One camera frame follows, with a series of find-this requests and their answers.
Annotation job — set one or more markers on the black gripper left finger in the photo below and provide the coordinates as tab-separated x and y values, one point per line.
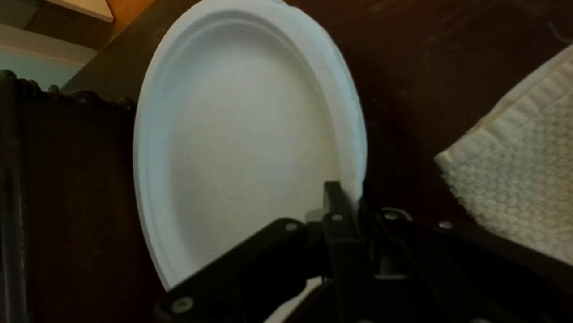
280	270

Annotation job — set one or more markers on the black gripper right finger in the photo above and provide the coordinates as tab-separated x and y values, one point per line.
454	276

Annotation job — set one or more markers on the white paper plate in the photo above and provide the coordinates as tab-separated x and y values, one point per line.
251	132

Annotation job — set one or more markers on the cream woven cloth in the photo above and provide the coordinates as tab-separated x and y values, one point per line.
525	173

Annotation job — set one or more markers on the large dark wooden box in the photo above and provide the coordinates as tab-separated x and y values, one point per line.
78	209

